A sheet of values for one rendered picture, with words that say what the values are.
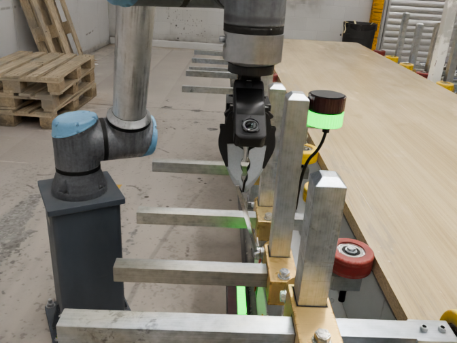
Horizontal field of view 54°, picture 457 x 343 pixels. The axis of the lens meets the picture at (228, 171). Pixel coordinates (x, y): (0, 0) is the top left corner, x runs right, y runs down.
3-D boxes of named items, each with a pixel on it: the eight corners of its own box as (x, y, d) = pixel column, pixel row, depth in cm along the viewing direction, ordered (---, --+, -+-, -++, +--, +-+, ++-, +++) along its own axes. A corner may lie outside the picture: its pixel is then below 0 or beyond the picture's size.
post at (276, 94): (252, 274, 114) (270, 84, 94) (251, 265, 117) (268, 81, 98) (266, 274, 114) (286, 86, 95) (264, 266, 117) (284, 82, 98)
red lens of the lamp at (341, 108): (310, 112, 70) (311, 98, 69) (303, 102, 75) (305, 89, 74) (348, 114, 70) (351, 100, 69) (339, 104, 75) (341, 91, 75)
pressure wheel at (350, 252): (324, 314, 79) (334, 259, 75) (315, 285, 87) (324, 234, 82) (369, 316, 80) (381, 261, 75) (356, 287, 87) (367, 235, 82)
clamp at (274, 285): (266, 305, 77) (269, 281, 75) (260, 259, 90) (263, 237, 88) (300, 306, 77) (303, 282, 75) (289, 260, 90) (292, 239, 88)
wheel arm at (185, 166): (151, 175, 125) (151, 160, 124) (154, 169, 129) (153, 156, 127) (307, 182, 127) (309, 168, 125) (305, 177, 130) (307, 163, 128)
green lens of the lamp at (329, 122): (308, 128, 71) (309, 114, 70) (302, 116, 76) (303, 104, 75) (345, 129, 71) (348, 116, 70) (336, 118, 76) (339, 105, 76)
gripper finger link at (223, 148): (245, 164, 75) (249, 113, 72) (246, 168, 73) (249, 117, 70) (217, 162, 75) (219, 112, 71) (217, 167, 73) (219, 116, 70)
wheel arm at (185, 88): (181, 94, 218) (181, 85, 216) (182, 92, 221) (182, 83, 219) (271, 98, 219) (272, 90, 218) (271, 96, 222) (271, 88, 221)
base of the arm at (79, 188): (56, 205, 150) (53, 178, 146) (47, 182, 165) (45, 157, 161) (113, 196, 158) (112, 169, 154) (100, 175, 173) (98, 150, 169)
